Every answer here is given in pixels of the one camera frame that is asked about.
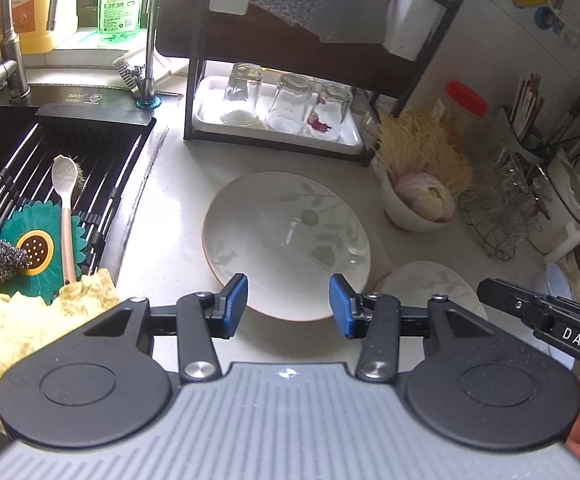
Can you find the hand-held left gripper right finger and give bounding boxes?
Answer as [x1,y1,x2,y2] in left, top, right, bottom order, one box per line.
[329,274,501,382]

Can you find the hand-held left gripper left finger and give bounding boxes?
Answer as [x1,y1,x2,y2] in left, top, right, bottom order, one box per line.
[82,273,249,382]

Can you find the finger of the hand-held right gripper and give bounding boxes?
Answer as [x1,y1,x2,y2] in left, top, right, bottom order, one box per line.
[476,277,580,368]

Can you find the large leaf print plate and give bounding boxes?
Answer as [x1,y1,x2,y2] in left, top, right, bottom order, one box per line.
[201,172,372,322]

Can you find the small leaf print plate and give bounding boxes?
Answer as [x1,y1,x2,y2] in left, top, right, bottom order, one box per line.
[370,260,489,322]

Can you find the white bowl with brown rim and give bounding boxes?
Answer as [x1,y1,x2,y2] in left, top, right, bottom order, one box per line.
[379,160,458,233]

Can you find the white electric pot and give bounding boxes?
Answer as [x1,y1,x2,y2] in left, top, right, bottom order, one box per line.
[527,152,580,262]

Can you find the peeled purple onion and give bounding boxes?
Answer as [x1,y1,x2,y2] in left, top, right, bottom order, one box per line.
[395,171,457,222]

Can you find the bundle of dry noodles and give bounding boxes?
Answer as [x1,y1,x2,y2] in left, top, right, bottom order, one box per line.
[376,110,473,196]

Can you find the pale green chopstick holder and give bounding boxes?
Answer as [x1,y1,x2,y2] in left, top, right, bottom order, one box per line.
[506,105,571,163]

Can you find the white drip tray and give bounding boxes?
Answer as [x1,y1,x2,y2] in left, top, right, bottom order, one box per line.
[195,76,365,154]

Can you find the black roll-up sink rack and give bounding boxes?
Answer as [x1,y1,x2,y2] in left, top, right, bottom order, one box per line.
[0,104,158,283]

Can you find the drinking glass with red print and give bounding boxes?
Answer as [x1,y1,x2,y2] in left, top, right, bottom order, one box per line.
[306,83,355,142]

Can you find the clear drinking glass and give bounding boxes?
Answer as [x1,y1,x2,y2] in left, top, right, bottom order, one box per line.
[265,73,315,135]
[220,62,265,127]

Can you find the white silicone spoon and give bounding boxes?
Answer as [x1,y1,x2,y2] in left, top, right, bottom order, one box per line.
[51,155,86,286]

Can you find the black two-tier dish rack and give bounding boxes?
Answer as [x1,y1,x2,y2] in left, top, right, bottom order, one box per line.
[155,0,473,167]

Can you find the bundle of chopsticks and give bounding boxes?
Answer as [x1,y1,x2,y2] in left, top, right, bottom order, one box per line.
[512,74,547,140]

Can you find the clear jar with red lid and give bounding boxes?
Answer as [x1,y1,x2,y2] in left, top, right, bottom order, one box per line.
[432,80,488,161]

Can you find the yellow dish cloth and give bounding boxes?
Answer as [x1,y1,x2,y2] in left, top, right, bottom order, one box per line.
[0,267,123,436]

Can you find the green flower sink mat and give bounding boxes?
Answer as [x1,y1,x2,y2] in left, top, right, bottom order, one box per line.
[0,200,106,307]

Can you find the small white scrub brush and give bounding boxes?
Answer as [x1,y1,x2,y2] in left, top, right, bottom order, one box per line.
[114,51,147,96]

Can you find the stainless steel sink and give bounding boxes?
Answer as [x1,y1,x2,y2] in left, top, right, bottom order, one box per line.
[0,80,187,171]

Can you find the chrome gooseneck faucet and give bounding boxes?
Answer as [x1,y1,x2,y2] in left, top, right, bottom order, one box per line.
[46,0,164,111]

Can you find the white hanging utensil holder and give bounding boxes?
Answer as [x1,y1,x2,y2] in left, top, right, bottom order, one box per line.
[385,0,458,60]

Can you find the green liquid bottle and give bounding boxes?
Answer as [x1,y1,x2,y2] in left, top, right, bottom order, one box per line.
[97,0,144,44]

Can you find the yellow detergent bottle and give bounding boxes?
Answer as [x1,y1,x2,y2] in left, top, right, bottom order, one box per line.
[0,0,81,55]

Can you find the wire cup rack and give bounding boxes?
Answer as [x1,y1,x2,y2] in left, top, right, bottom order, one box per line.
[459,150,553,262]

